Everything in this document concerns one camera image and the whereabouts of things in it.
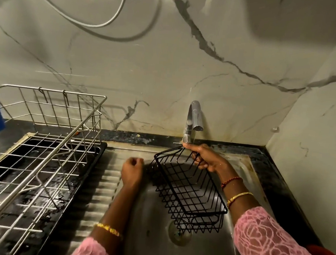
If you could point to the person's right hand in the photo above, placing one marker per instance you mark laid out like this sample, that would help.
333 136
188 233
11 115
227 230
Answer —
211 160

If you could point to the person's left hand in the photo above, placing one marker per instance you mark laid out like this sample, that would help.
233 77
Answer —
132 172

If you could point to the person's right thumb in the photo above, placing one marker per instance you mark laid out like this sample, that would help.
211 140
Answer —
192 146

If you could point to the person's left fingers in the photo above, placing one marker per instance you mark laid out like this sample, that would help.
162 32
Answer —
135 160

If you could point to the person's right forearm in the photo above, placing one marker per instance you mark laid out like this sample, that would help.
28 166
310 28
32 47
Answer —
239 200

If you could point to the person's left forearm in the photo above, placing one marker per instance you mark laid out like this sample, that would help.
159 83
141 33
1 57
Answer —
119 211

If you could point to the chrome sink faucet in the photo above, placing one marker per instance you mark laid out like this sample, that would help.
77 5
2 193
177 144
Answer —
194 116

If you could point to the black drip tray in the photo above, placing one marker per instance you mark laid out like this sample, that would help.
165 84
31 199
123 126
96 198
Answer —
94 161

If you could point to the gold bangle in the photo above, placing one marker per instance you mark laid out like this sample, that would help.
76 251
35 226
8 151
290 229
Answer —
237 197
109 229

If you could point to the stainless steel sink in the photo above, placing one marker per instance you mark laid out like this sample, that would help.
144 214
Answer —
148 245

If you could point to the round sink drain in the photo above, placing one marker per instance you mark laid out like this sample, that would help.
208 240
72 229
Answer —
177 236

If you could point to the pink lace sleeve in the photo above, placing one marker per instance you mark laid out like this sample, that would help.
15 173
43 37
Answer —
271 248
90 252

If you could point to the small clear wall hook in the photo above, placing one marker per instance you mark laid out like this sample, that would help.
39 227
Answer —
275 129

